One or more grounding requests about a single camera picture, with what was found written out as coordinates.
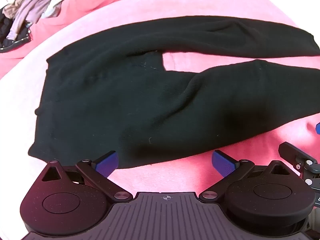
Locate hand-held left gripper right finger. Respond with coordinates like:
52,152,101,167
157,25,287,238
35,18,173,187
199,150,288,203

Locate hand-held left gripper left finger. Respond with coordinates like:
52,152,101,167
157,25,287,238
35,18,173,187
40,151,133,203

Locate black pants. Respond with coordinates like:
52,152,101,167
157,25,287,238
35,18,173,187
27,16,320,169

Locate pink blanket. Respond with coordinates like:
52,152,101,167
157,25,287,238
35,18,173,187
0,0,320,240

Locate black studded jacket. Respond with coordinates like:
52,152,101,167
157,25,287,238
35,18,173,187
0,7,33,53

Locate pile of mauve clothes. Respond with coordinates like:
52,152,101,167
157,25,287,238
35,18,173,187
7,0,75,40

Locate beige crumpled cloth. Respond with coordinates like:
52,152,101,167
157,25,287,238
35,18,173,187
2,0,29,19

